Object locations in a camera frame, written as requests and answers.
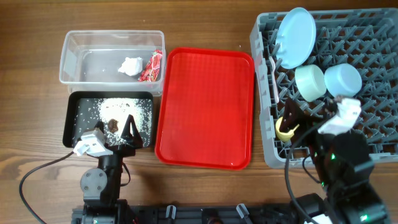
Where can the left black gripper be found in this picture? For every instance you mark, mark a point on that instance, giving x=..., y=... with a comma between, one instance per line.
x=125, y=150

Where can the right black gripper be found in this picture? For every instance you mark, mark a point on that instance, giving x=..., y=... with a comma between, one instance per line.
x=297, y=117

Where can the rice and food scraps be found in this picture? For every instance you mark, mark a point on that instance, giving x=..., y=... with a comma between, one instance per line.
x=113, y=112

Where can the mint green bowl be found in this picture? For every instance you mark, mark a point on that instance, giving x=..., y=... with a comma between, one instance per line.
x=310, y=82

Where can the yellow plastic cup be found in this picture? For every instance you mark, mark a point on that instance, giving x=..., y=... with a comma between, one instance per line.
x=284, y=137

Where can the light blue bowl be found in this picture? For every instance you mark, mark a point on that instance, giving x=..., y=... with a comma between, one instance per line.
x=343, y=79

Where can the white napkin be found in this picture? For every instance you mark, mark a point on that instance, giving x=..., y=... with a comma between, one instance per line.
x=131, y=66

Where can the red ketchup packet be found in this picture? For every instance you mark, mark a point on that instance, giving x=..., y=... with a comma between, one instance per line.
x=152, y=68

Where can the light blue plate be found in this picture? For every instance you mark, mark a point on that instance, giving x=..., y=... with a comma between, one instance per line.
x=296, y=38

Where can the white plastic fork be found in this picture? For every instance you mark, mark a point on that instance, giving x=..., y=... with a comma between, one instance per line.
x=274, y=84

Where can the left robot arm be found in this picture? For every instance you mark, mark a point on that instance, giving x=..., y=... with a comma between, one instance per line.
x=101, y=185

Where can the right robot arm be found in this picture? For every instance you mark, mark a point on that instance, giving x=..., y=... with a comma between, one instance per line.
x=342, y=161

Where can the grey dishwasher rack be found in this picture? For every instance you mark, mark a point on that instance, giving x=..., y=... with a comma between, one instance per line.
x=363, y=38

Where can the black plastic tray bin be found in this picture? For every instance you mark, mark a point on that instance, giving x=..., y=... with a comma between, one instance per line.
x=73, y=101

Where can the clear plastic bin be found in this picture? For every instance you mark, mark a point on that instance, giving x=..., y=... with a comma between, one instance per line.
x=91, y=59

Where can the red serving tray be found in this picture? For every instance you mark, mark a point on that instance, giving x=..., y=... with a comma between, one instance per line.
x=206, y=111

